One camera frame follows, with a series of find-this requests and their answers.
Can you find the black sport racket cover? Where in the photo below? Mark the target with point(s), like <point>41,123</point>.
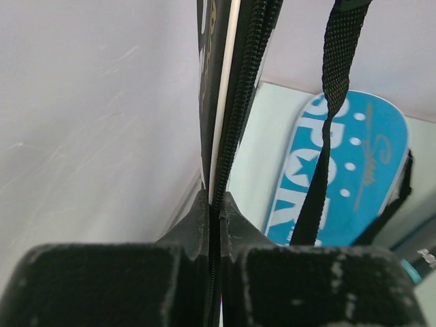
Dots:
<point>232,40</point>

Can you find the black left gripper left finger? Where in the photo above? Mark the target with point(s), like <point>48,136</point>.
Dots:
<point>164,283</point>

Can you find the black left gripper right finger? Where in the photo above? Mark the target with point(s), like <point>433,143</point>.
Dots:
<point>264,284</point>

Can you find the black shuttlecock tube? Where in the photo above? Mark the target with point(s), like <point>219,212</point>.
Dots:
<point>419,266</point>

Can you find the blue sport racket cover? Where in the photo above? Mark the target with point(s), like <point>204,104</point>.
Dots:
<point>369,146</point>

